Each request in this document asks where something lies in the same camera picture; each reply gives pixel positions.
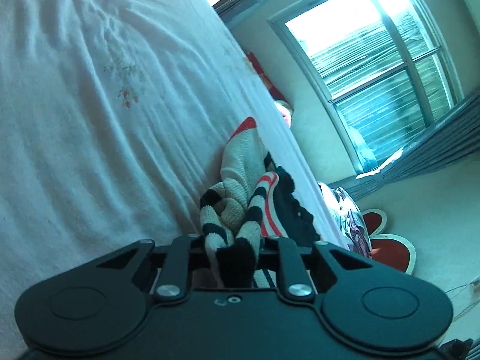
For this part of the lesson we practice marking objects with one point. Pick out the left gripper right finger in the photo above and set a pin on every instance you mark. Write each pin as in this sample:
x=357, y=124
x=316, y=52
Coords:
x=281, y=256

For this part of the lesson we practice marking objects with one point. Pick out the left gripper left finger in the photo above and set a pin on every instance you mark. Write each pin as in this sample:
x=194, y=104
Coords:
x=175, y=277

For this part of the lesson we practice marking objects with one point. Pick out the striped knit sweater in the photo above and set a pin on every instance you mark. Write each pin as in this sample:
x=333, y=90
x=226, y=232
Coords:
x=253, y=200

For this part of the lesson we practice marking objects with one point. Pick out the red white headboard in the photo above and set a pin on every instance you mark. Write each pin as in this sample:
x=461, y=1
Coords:
x=389, y=249

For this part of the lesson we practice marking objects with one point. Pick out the floral bed sheet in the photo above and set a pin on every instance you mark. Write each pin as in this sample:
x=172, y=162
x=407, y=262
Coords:
x=114, y=117

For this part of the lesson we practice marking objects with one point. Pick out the blue right curtain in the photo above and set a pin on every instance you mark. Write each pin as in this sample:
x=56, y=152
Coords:
x=453, y=137

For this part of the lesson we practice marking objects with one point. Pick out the large window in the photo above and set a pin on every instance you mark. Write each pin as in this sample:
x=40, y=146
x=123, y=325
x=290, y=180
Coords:
x=364, y=76

